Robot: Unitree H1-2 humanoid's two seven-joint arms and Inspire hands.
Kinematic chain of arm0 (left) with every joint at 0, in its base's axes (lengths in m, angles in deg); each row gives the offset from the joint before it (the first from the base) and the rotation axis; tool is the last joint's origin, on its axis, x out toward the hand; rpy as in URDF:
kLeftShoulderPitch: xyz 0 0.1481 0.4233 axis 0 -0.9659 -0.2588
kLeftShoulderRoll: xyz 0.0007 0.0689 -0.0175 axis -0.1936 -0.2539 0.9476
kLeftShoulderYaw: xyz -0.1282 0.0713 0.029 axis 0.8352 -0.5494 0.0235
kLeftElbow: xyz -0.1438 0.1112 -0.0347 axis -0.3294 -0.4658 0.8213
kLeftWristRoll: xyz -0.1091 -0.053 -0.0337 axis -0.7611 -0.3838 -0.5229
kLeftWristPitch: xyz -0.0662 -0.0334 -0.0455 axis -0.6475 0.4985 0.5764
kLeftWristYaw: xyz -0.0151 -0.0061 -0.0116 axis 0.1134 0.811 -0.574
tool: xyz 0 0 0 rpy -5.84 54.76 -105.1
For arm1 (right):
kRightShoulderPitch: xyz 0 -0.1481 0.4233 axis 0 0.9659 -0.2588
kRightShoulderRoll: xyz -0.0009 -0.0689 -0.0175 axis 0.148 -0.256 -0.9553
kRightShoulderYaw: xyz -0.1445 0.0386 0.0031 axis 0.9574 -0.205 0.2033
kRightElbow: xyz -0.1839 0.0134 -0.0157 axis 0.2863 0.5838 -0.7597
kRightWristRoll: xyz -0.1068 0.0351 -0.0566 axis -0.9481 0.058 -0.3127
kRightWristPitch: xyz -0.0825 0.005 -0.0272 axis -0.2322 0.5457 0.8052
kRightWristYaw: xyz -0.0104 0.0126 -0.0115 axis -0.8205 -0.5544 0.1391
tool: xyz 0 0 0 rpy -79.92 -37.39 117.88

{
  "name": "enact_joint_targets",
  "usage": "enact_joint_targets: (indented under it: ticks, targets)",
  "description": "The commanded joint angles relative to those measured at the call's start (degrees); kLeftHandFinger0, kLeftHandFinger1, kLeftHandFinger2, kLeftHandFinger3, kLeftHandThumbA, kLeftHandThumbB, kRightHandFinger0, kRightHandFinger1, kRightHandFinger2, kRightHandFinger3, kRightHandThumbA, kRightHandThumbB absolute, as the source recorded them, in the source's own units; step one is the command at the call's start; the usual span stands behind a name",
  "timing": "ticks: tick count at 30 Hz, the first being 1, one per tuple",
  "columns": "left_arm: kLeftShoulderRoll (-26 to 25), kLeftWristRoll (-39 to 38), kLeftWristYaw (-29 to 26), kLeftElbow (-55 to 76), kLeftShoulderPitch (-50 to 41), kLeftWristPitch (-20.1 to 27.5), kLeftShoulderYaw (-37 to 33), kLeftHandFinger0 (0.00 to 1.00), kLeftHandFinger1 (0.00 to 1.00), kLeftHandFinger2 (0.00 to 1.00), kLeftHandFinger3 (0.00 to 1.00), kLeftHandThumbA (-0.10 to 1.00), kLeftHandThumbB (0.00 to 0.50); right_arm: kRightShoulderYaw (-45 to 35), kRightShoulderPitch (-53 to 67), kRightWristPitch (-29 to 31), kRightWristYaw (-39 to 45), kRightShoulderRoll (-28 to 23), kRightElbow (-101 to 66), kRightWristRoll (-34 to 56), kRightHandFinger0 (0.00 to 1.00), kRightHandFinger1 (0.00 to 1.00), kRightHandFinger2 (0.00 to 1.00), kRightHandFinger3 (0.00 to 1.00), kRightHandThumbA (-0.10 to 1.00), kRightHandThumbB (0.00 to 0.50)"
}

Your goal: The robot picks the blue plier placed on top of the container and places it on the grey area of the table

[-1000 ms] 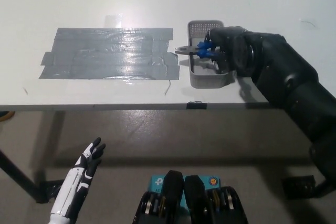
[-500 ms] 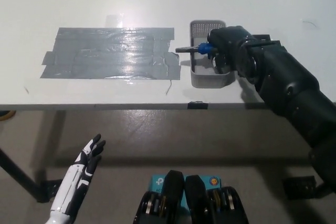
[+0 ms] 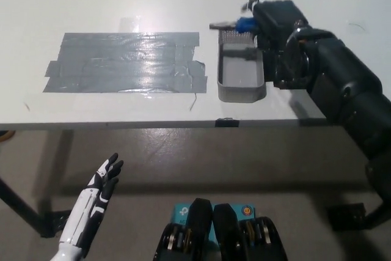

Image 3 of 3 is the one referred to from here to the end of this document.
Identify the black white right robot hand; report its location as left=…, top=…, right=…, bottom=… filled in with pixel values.
left=242, top=0, right=308, bottom=57

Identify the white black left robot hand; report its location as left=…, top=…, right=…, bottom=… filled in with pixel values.
left=59, top=152, right=125, bottom=252

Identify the blue handled plier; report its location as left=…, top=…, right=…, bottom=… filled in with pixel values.
left=209, top=15, right=258, bottom=34

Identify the grey perforated plastic container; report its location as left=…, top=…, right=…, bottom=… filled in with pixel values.
left=216, top=27, right=266, bottom=103

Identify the black robot torso teal top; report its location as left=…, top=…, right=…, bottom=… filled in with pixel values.
left=154, top=197, right=288, bottom=261

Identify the black table leg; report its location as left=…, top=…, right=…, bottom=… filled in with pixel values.
left=363, top=195, right=391, bottom=232
left=0, top=177, right=57, bottom=238

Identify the grey duct tape patch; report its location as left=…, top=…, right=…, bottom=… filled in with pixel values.
left=42, top=31, right=208, bottom=94

